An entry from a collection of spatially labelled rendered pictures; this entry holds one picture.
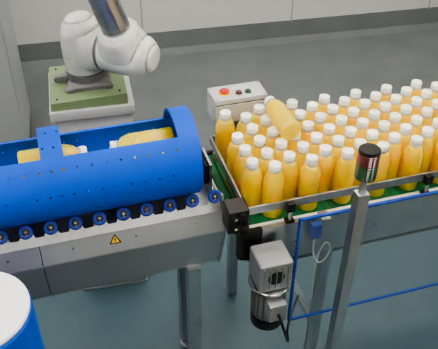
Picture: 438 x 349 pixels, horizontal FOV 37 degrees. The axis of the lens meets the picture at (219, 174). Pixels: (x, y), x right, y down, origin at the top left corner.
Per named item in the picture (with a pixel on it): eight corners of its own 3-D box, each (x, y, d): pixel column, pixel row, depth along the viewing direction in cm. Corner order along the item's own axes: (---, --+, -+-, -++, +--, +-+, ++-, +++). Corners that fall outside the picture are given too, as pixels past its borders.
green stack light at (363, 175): (350, 171, 191) (352, 158, 188) (369, 167, 192) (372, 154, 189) (360, 185, 186) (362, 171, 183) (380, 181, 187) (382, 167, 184)
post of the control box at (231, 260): (226, 289, 307) (229, 111, 244) (233, 287, 308) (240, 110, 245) (228, 296, 304) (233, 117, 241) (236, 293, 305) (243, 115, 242)
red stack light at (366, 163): (352, 158, 187) (354, 147, 185) (372, 154, 189) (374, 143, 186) (362, 171, 183) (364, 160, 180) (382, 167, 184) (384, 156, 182)
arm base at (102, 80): (55, 72, 260) (52, 59, 257) (110, 65, 263) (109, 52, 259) (55, 95, 246) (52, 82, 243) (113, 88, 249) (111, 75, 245)
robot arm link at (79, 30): (81, 53, 260) (71, 1, 246) (120, 61, 253) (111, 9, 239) (57, 72, 248) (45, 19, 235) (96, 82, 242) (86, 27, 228)
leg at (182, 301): (179, 338, 285) (174, 235, 245) (191, 335, 286) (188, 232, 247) (182, 349, 280) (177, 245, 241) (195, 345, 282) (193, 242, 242)
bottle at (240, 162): (257, 193, 223) (260, 149, 211) (246, 204, 218) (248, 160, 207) (240, 185, 226) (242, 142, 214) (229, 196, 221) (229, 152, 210)
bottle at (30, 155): (15, 147, 192) (79, 137, 196) (19, 159, 198) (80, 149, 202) (19, 167, 189) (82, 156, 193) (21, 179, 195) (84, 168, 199)
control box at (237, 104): (207, 111, 245) (206, 87, 238) (257, 102, 249) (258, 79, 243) (214, 124, 237) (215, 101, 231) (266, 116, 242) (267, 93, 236)
